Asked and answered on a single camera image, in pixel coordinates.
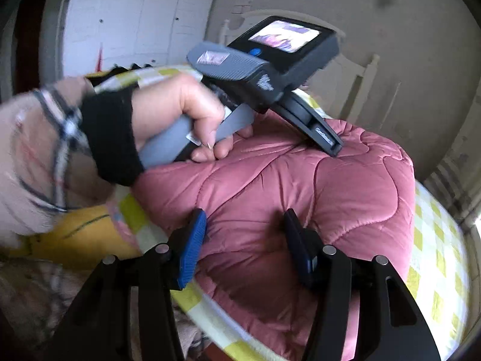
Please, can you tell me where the dark wooden door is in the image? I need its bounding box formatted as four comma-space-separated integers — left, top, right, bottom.
11, 0, 61, 94

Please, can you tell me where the person's left forearm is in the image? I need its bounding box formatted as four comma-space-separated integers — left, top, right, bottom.
0, 79, 146, 236

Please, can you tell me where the pink quilted garment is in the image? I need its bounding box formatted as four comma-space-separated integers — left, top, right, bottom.
133, 111, 416, 361

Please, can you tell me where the white bed headboard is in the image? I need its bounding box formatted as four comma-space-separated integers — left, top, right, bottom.
222, 8, 380, 121

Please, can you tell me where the yellow white checkered bedsheet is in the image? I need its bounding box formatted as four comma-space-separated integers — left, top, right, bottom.
84, 64, 470, 361

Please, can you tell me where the white wardrobe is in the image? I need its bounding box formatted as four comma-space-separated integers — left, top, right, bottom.
62, 0, 222, 72

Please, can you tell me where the yellow pillow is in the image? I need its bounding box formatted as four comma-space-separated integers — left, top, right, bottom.
8, 205, 143, 262

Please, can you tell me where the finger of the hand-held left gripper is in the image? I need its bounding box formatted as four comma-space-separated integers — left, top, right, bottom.
307, 117, 345, 158

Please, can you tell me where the striped curtain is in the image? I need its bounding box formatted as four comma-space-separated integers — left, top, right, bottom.
424, 120, 481, 230

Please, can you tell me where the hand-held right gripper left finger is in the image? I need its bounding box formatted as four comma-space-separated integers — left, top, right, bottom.
56, 208, 208, 361

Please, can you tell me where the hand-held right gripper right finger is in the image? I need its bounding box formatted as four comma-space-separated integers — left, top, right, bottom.
283, 208, 441, 361

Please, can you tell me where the person's left hand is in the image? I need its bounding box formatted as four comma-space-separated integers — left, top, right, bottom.
131, 73, 255, 163

